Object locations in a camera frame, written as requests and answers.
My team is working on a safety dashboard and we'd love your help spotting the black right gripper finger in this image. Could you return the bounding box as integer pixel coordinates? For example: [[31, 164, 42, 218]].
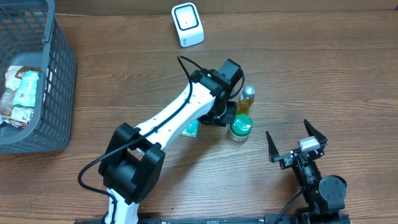
[[266, 131, 279, 162], [303, 119, 328, 145]]

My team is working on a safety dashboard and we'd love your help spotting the green lid white jar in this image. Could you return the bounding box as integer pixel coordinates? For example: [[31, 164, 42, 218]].
[[229, 114, 253, 142]]

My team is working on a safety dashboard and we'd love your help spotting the yellow liquid bottle grey cap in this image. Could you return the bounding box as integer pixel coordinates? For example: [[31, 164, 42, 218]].
[[236, 85, 256, 115]]

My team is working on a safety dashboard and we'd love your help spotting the Kleenex tissue pack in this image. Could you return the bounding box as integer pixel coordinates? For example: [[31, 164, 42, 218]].
[[181, 120, 199, 138]]

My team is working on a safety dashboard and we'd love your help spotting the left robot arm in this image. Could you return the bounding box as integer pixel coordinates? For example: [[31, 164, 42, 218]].
[[98, 59, 244, 223]]

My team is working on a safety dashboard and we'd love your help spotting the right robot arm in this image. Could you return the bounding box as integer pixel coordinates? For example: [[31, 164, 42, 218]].
[[264, 119, 351, 224]]

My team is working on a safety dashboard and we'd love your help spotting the white barcode scanner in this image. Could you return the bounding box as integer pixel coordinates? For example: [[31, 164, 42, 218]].
[[171, 2, 205, 48]]

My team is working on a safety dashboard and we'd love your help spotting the white barcode label packet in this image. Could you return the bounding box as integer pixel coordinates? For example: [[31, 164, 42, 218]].
[[11, 107, 34, 123]]

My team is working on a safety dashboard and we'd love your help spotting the teal snack packet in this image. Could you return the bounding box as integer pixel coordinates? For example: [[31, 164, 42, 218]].
[[12, 70, 39, 108]]

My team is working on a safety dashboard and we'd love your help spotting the dark red wrapper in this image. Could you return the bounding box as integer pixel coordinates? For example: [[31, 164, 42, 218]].
[[1, 117, 28, 129]]

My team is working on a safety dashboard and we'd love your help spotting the grey plastic mesh basket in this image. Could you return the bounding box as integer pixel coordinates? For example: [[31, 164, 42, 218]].
[[1, 0, 77, 154]]

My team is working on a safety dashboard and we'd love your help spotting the brown white snack bag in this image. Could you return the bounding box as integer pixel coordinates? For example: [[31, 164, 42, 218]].
[[1, 65, 40, 116]]

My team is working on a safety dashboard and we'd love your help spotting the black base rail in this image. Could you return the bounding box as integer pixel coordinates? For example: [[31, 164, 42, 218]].
[[74, 215, 351, 224]]

